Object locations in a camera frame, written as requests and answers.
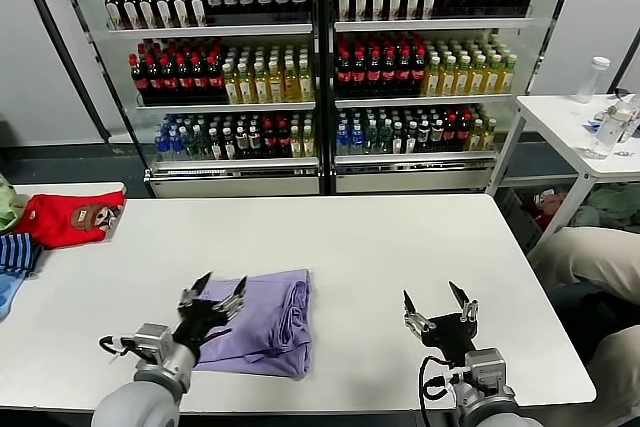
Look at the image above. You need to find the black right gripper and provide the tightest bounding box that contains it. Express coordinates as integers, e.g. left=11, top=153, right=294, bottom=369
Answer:
left=402, top=280, right=480, bottom=369

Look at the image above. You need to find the light green garment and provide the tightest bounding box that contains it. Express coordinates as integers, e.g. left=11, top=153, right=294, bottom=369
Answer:
left=0, top=177, right=26, bottom=236

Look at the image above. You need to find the blue black striped garment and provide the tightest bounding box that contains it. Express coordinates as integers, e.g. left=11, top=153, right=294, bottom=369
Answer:
left=0, top=232, right=44, bottom=279

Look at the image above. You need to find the black plastic crate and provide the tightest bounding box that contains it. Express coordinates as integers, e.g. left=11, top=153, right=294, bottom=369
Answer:
left=497, top=185, right=544, bottom=254

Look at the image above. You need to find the white side table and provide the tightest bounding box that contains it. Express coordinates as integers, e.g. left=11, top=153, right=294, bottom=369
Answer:
left=483, top=92, right=640, bottom=248

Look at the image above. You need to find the clear water bottle with lid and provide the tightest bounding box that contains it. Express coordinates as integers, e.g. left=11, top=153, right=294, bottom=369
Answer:
left=581, top=107, right=627, bottom=161

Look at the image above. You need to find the light blue garment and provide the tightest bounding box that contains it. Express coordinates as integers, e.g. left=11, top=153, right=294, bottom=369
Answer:
left=0, top=272, right=26, bottom=323

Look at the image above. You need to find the white beverage display shelf unit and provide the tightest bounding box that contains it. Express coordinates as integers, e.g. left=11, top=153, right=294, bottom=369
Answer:
left=322, top=0, right=584, bottom=196
left=49, top=0, right=324, bottom=198

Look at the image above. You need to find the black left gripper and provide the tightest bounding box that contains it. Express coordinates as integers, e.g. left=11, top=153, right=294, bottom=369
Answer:
left=173, top=271, right=249, bottom=350

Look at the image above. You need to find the black slanted post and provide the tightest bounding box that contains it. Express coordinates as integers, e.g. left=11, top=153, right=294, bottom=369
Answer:
left=8, top=0, right=112, bottom=144

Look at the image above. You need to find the clear bottle white cap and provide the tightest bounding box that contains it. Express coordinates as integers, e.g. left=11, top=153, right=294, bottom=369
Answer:
left=574, top=55, right=611, bottom=105

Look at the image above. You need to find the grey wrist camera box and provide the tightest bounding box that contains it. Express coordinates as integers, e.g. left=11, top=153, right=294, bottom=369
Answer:
left=132, top=322, right=175, bottom=364
left=464, top=348, right=508, bottom=389

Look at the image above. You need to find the red cloth pile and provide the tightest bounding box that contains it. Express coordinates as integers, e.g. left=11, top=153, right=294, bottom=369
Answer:
left=530, top=188, right=569, bottom=232

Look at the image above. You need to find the cola bottle red cap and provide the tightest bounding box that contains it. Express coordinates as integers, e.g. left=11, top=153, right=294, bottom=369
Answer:
left=410, top=48, right=427, bottom=96
left=443, top=114, right=458, bottom=153
left=191, top=52, right=209, bottom=93
left=262, top=119, right=278, bottom=158
left=206, top=52, right=225, bottom=93
left=380, top=48, right=397, bottom=97
left=176, top=53, right=194, bottom=94
left=456, top=114, right=471, bottom=153
left=160, top=53, right=179, bottom=94
left=350, top=49, right=367, bottom=97
left=395, top=48, right=412, bottom=96
left=145, top=53, right=163, bottom=94
left=276, top=119, right=291, bottom=158
left=365, top=48, right=382, bottom=97
left=128, top=53, right=148, bottom=94
left=335, top=49, right=352, bottom=97

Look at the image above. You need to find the green cloth pile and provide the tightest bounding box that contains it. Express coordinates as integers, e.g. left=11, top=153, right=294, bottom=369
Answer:
left=569, top=182, right=640, bottom=233

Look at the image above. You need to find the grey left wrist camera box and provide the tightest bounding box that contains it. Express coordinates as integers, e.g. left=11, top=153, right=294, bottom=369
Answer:
left=132, top=322, right=175, bottom=364

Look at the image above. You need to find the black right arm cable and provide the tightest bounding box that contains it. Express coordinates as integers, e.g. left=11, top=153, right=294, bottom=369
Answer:
left=418, top=354, right=464, bottom=427

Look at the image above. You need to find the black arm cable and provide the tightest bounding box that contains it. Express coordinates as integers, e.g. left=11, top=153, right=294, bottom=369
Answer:
left=98, top=334, right=139, bottom=362
left=418, top=354, right=464, bottom=427

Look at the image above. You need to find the beige trouser leg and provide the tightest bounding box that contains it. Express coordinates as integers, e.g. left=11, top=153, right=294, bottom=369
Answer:
left=582, top=324, right=640, bottom=427
left=527, top=226, right=640, bottom=306

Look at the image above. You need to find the purple t-shirt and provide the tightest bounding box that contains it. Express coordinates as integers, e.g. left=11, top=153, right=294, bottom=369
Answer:
left=192, top=268, right=316, bottom=381

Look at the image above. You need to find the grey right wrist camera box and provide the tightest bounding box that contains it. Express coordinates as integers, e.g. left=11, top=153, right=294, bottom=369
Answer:
left=464, top=348, right=508, bottom=389

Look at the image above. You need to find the red shirt with bear print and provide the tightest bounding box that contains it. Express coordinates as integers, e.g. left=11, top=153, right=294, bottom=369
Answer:
left=13, top=190, right=127, bottom=251

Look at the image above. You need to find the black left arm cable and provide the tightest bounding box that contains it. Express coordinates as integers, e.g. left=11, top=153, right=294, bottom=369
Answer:
left=98, top=334, right=139, bottom=362

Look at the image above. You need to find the black chair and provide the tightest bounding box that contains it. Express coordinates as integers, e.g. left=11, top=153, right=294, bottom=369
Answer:
left=547, top=280, right=640, bottom=363

